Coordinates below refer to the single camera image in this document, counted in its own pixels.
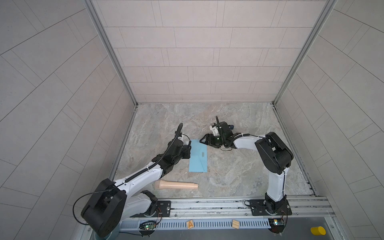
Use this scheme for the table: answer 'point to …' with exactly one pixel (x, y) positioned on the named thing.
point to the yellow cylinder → (318, 231)
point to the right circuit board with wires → (277, 225)
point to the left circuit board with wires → (147, 225)
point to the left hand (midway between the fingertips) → (193, 145)
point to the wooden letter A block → (190, 224)
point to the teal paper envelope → (198, 158)
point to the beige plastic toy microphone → (165, 184)
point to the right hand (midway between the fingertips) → (203, 142)
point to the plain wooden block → (235, 224)
